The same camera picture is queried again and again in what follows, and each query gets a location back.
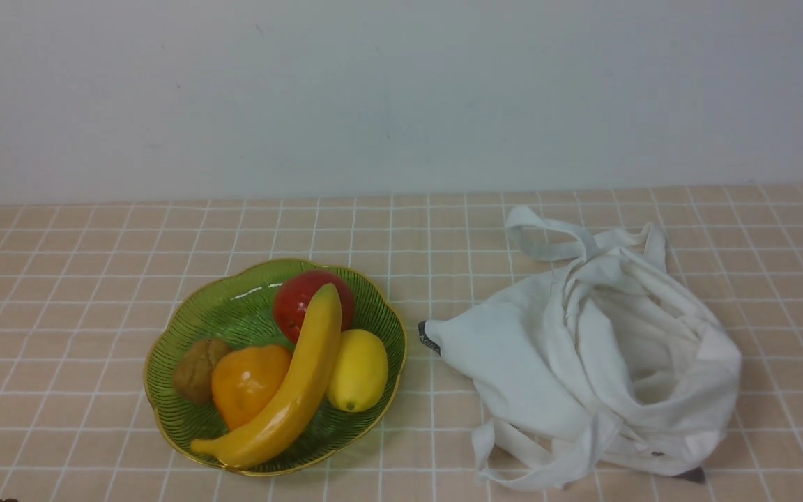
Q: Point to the yellow lemon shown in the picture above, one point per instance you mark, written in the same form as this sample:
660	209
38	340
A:
360	374

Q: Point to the orange pear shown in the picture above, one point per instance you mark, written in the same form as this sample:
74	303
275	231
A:
244	382

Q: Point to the yellow banana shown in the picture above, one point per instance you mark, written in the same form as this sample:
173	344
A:
294	405

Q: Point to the white cloth tote bag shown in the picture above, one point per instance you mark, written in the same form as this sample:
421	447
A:
606	359

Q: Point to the green glass fruit plate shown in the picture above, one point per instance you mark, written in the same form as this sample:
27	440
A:
237	309

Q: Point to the brown kiwi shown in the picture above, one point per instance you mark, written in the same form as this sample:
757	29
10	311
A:
192	377

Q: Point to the red apple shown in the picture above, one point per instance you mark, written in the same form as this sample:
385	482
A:
293	297

